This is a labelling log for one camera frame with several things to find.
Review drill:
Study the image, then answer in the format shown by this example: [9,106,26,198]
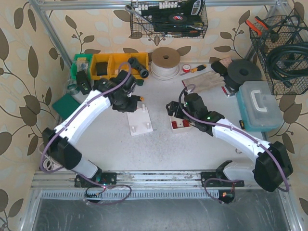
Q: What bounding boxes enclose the black plastic spool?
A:
[224,59,262,90]

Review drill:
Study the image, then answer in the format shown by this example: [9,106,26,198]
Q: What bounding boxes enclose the sandpaper sheet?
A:
[220,57,232,68]

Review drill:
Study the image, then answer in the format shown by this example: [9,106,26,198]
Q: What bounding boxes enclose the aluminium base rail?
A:
[31,169,292,200]

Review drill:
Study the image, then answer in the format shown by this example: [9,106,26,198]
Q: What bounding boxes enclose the small yellow black screwdriver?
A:
[239,120,245,130]

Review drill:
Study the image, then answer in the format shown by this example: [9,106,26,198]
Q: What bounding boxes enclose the green storage bin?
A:
[71,54,93,80]

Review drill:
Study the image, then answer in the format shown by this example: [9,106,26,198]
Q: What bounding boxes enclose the white peg base plate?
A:
[127,104,153,136]

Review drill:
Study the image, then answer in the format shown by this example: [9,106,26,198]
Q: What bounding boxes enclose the red handled hex key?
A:
[221,86,237,97]

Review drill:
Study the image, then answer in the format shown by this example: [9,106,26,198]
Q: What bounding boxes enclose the black pipe fitting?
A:
[128,57,149,78]

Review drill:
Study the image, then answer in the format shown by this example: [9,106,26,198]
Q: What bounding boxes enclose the black green meter device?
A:
[76,71,92,95]

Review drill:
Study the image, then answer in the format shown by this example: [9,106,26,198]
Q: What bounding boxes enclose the yellow storage bin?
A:
[90,52,149,80]

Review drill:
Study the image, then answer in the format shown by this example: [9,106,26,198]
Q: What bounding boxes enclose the teal plastic case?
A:
[236,81,283,132]

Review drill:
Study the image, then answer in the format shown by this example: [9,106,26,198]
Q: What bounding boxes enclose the beige work glove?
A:
[182,71,225,93]

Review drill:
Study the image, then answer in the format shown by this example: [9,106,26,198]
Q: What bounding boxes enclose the black box in bin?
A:
[95,62,108,76]

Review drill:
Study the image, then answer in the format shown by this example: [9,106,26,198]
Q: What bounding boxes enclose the glass jar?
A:
[66,78,79,95]

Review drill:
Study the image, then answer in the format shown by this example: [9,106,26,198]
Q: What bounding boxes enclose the green foam pad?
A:
[52,94,80,120]

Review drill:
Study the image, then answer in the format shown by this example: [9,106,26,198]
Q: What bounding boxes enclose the white cable coil spool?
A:
[150,47,180,81]

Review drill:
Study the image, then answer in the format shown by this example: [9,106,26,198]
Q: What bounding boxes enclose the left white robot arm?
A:
[40,62,142,179]

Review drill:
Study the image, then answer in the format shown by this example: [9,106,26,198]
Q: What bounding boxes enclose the white cord bundle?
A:
[39,144,63,173]

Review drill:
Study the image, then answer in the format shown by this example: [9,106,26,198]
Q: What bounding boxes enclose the orange handled pliers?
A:
[245,16,269,37]

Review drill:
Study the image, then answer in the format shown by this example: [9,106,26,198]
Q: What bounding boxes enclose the wire basket with tools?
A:
[125,0,208,40]

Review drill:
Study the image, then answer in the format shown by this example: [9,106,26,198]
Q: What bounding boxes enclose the orange tipped black screwdriver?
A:
[135,96,144,102]

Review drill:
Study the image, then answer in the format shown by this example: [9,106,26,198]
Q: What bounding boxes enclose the black coiled hose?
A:
[267,14,308,82]

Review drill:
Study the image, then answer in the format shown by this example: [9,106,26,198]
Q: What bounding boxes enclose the wire basket with hose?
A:
[249,14,308,95]

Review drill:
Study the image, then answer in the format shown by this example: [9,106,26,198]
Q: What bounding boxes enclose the white spring tray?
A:
[169,116,193,134]

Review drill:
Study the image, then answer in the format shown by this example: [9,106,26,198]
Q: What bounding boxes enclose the black rectangular block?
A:
[211,61,228,77]

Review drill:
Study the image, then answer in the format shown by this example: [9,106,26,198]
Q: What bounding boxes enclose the red white tape roll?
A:
[182,64,191,73]

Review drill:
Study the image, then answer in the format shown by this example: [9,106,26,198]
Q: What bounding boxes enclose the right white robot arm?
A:
[166,84,293,192]

